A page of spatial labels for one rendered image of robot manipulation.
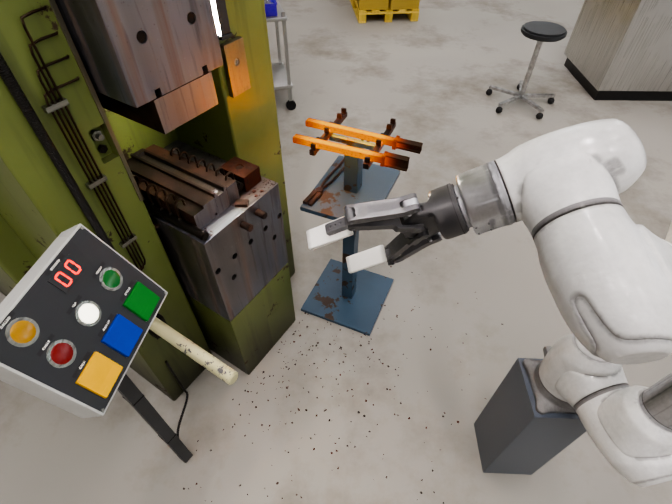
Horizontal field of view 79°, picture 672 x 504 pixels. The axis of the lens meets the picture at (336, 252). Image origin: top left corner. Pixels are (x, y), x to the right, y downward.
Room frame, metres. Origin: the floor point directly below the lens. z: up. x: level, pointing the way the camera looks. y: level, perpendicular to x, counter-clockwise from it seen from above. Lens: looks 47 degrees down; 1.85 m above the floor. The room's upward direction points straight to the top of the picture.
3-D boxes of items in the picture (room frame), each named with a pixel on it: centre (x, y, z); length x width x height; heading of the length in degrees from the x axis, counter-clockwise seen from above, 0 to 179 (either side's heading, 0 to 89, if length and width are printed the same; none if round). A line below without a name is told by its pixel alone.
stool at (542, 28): (3.61, -1.74, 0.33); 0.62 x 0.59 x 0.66; 0
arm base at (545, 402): (0.59, -0.71, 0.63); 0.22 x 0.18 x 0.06; 178
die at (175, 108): (1.16, 0.57, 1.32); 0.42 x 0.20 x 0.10; 57
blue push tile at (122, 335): (0.51, 0.51, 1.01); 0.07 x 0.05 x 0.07; 172
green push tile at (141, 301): (0.61, 0.49, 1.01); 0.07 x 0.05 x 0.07; 172
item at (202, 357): (0.71, 0.51, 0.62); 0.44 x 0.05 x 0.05; 57
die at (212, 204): (1.16, 0.57, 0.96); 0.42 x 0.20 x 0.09; 57
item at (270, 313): (1.21, 0.55, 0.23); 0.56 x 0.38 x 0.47; 57
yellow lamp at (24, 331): (0.42, 0.61, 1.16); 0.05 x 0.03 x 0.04; 147
